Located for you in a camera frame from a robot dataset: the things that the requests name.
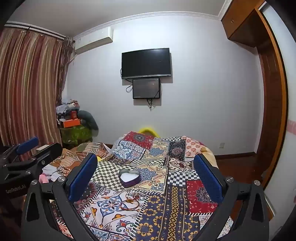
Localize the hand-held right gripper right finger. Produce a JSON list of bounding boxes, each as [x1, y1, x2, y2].
[[194, 153, 270, 241]]

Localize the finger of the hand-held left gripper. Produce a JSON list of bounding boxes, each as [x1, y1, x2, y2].
[[3, 142, 63, 177], [0, 136, 39, 168]]

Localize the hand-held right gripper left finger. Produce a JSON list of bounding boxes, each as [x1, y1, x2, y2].
[[21, 153, 100, 241]]

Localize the purple heart-shaped tin box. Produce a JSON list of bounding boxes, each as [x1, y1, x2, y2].
[[119, 169, 141, 189]]

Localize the red cord bracelet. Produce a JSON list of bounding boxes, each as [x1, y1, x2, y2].
[[120, 192, 141, 211]]

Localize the pink cloth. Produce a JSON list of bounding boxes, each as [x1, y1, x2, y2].
[[39, 173, 54, 184]]

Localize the orange patterned quilt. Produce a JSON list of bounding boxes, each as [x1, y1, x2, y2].
[[46, 141, 112, 182]]

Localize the orange flat box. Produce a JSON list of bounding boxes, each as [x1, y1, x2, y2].
[[62, 118, 82, 128]]

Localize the patchwork printed blanket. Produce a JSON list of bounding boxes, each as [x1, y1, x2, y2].
[[46, 131, 234, 241]]

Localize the pile of clutter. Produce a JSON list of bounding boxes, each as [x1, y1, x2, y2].
[[55, 98, 80, 121]]

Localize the striped red curtain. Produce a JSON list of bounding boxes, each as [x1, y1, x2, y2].
[[0, 28, 75, 149]]

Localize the yellow plastic object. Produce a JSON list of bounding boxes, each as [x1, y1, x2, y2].
[[138, 126, 160, 135]]

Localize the brown wooden wardrobe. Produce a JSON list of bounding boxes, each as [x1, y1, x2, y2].
[[221, 0, 289, 189]]

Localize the white air conditioner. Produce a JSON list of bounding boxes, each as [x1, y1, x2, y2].
[[74, 26, 114, 55]]

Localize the white door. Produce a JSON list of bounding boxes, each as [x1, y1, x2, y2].
[[263, 3, 296, 210]]

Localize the small black wall monitor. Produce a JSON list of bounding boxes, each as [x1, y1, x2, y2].
[[132, 78, 161, 100]]

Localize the white curtain rail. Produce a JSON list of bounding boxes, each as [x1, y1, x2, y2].
[[5, 21, 68, 40]]

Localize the black wall television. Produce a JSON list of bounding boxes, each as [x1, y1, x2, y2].
[[122, 48, 172, 80]]

